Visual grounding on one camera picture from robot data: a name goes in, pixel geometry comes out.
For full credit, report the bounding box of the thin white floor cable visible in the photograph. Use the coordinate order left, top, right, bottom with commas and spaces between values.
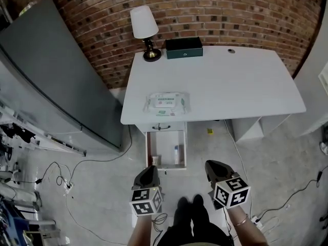
65, 192, 129, 246

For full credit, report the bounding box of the long black cable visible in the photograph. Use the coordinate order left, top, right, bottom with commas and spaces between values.
69, 126, 133, 187

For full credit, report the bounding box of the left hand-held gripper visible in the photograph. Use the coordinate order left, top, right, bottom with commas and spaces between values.
129, 165, 164, 217

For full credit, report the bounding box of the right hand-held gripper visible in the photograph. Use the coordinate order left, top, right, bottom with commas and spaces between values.
204, 159, 251, 210

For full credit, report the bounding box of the person's right black shoe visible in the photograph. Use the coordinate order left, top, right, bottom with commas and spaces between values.
192, 194, 205, 211

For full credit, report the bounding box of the person's left black shoe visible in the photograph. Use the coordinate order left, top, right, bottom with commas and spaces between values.
176, 197, 192, 216

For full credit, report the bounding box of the white drawer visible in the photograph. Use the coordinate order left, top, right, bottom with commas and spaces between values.
138, 121, 188, 133
145, 129, 188, 172

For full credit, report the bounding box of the white desk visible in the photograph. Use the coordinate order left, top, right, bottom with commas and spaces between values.
120, 45, 307, 142

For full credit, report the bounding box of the wet wipes pack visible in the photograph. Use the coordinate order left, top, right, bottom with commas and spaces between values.
142, 91, 191, 118

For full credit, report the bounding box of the grey refrigerator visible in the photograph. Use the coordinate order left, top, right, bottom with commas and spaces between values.
0, 0, 124, 154

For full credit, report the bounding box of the black cable with adapter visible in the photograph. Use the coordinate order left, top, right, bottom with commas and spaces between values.
257, 165, 328, 221

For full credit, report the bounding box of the person's right forearm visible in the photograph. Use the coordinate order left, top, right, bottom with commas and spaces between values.
226, 204, 270, 246

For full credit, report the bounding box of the white cabinet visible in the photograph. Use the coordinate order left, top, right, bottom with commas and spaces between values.
293, 6, 328, 138

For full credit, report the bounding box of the person's black shoe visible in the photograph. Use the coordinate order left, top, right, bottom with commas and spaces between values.
176, 197, 192, 216
192, 194, 205, 211

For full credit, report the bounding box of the table lamp with white shade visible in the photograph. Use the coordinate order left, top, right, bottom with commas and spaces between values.
129, 5, 162, 63

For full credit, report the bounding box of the metal shelf rack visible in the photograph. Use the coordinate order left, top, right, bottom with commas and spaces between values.
0, 96, 87, 157

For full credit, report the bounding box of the person's left forearm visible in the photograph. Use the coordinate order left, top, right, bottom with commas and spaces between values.
127, 214, 155, 246

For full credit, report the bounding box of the dark green box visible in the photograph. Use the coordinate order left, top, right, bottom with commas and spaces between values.
165, 36, 204, 60

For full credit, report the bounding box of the long white cable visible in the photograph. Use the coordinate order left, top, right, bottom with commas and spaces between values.
223, 119, 254, 217

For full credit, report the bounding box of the closed white drawer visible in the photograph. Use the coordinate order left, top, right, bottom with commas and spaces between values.
138, 121, 188, 133

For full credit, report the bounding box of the thin metal bracelet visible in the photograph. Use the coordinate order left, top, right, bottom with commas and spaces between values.
233, 213, 250, 228

